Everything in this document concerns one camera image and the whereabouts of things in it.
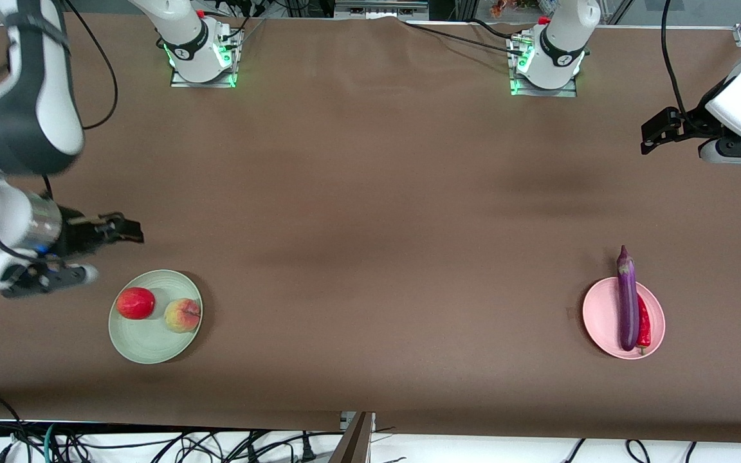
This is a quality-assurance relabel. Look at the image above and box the aluminium profile beam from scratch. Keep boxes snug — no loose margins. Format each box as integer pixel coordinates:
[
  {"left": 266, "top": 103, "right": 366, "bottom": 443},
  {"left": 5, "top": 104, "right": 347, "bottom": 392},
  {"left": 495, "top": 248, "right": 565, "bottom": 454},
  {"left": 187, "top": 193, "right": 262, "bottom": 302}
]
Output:
[{"left": 329, "top": 412, "right": 376, "bottom": 463}]

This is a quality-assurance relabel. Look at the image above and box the round pale pink plate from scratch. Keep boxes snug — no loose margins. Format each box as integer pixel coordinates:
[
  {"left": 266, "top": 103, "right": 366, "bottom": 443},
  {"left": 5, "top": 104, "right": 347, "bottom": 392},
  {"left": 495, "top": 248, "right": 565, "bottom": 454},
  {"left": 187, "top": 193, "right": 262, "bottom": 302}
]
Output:
[{"left": 582, "top": 277, "right": 666, "bottom": 359}]

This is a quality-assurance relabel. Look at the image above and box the red apple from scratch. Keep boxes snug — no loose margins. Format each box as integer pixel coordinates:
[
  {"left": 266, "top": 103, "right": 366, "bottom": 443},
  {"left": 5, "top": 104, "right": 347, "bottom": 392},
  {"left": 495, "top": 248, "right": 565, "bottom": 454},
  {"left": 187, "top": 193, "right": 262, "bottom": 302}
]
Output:
[{"left": 116, "top": 287, "right": 156, "bottom": 321}]

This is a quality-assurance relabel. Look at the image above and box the pink yellow peach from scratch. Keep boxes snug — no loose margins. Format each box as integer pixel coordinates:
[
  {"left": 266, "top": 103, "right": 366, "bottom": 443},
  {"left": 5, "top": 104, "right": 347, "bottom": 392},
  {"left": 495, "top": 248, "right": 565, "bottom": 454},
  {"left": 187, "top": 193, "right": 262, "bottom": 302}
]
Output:
[{"left": 163, "top": 298, "right": 203, "bottom": 334}]

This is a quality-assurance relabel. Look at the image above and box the round pale green plate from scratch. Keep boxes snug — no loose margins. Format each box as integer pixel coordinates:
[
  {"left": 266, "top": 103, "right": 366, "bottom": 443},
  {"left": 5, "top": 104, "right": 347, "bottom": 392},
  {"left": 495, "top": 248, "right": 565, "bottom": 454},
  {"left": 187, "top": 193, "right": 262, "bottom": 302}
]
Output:
[{"left": 108, "top": 269, "right": 204, "bottom": 365}]

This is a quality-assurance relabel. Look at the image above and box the long purple eggplant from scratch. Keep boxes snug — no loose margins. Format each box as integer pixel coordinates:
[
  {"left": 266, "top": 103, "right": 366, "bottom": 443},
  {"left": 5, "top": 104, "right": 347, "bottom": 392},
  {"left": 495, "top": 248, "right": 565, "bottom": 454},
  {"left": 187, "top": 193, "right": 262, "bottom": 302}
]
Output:
[{"left": 616, "top": 245, "right": 641, "bottom": 353}]

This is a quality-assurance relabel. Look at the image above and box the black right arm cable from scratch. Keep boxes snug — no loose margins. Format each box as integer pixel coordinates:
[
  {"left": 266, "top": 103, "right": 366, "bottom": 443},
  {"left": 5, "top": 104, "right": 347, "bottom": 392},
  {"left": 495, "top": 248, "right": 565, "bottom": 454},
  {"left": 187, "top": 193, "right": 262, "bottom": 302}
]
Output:
[{"left": 0, "top": 0, "right": 119, "bottom": 264}]

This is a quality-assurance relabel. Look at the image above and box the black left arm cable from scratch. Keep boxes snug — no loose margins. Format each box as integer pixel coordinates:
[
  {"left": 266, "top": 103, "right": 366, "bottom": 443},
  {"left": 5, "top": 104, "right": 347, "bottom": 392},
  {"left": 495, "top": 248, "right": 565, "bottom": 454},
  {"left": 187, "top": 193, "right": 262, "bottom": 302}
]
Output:
[{"left": 661, "top": 0, "right": 699, "bottom": 126}]

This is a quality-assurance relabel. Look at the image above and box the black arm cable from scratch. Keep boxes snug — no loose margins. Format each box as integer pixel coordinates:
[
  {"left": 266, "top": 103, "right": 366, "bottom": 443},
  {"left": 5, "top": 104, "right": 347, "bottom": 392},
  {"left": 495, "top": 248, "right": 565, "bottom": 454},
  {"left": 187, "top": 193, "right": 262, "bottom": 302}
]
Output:
[
  {"left": 661, "top": 0, "right": 699, "bottom": 126},
  {"left": 0, "top": 0, "right": 119, "bottom": 264}
]

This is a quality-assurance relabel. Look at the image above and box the brown table cover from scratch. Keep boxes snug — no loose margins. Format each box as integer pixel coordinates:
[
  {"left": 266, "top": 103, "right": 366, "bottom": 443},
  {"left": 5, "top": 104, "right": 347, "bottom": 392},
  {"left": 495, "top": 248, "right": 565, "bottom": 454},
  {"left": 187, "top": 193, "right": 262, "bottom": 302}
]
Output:
[{"left": 0, "top": 12, "right": 741, "bottom": 444}]

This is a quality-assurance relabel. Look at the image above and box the short curved black cable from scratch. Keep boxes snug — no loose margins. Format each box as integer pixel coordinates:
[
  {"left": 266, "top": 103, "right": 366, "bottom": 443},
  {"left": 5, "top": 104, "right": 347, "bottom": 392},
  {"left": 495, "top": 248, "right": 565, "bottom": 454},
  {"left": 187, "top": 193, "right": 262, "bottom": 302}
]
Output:
[{"left": 470, "top": 17, "right": 523, "bottom": 41}]

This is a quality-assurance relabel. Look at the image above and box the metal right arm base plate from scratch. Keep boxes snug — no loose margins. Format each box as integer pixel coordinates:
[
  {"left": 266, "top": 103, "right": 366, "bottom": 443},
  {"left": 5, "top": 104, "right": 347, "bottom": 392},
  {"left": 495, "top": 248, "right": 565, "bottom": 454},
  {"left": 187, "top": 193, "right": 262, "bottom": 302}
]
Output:
[{"left": 170, "top": 29, "right": 241, "bottom": 89}]

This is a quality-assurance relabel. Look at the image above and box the metal frame bar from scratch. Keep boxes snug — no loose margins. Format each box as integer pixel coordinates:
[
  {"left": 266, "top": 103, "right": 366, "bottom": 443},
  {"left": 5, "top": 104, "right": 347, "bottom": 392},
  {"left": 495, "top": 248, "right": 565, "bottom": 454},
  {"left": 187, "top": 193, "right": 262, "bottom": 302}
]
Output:
[{"left": 334, "top": 0, "right": 430, "bottom": 21}]

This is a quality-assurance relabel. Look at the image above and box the thin grey cable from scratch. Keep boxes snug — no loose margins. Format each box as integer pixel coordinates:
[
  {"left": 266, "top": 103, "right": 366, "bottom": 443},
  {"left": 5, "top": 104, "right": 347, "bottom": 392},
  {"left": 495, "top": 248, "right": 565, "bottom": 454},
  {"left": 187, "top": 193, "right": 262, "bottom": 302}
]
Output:
[{"left": 232, "top": 18, "right": 268, "bottom": 52}]

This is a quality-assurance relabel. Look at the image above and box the long straight black cable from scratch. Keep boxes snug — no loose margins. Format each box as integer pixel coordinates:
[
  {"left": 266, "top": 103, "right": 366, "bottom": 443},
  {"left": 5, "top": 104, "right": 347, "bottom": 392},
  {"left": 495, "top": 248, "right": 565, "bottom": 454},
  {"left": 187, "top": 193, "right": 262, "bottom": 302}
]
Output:
[{"left": 403, "top": 21, "right": 527, "bottom": 56}]

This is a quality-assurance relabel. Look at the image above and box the teal floor cable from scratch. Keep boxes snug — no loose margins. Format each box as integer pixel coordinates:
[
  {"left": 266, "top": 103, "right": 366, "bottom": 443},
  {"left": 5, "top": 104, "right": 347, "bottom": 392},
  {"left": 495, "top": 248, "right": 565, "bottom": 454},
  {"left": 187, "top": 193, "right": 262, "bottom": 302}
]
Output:
[{"left": 41, "top": 422, "right": 58, "bottom": 463}]

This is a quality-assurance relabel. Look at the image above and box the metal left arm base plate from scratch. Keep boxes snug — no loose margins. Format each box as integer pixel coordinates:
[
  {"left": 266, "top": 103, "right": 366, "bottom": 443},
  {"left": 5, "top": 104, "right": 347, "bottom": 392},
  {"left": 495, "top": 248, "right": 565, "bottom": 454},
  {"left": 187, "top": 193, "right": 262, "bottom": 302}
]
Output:
[{"left": 508, "top": 35, "right": 579, "bottom": 98}]

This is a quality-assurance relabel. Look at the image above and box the red chili pepper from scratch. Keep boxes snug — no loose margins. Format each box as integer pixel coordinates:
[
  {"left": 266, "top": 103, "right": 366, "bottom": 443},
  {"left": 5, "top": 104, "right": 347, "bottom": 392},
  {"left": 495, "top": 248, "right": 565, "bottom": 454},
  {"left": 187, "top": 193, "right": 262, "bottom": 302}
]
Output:
[{"left": 636, "top": 293, "right": 653, "bottom": 356}]

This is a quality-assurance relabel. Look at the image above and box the tangled black floor cable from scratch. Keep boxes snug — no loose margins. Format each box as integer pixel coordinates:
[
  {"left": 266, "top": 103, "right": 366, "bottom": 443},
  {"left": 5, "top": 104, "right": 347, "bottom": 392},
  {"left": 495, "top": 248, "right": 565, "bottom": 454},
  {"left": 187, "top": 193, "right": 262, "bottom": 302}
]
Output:
[{"left": 62, "top": 430, "right": 345, "bottom": 463}]

